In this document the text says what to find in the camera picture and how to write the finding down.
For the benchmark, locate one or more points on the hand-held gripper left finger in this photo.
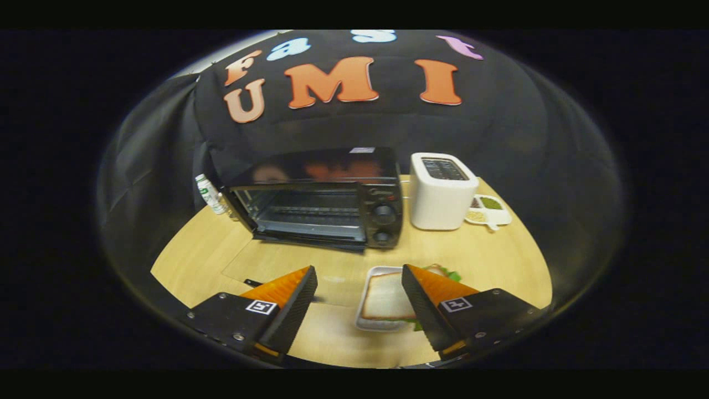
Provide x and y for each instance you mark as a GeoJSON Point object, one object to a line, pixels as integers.
{"type": "Point", "coordinates": [293, 316]}

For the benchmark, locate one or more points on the small white bottle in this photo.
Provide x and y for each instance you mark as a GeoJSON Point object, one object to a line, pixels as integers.
{"type": "Point", "coordinates": [209, 194]}

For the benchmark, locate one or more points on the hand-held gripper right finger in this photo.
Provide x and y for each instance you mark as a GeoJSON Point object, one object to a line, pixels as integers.
{"type": "Point", "coordinates": [424, 305]}

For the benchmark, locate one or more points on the black toaster oven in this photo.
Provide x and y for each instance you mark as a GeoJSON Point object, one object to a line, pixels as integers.
{"type": "Point", "coordinates": [382, 194]}

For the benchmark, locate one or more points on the lettuce sandwich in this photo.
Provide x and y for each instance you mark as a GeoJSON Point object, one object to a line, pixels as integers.
{"type": "Point", "coordinates": [388, 296]}

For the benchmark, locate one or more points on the white pop-up toaster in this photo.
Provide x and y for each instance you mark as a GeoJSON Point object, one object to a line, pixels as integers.
{"type": "Point", "coordinates": [437, 205]}

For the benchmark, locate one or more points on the small black tape strip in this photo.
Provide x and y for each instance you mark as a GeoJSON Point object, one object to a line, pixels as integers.
{"type": "Point", "coordinates": [252, 282]}

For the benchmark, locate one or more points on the white divided dish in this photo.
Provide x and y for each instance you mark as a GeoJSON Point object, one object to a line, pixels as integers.
{"type": "Point", "coordinates": [501, 217]}

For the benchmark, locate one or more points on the white ribbed tray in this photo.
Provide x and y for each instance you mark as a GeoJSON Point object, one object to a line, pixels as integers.
{"type": "Point", "coordinates": [363, 324]}

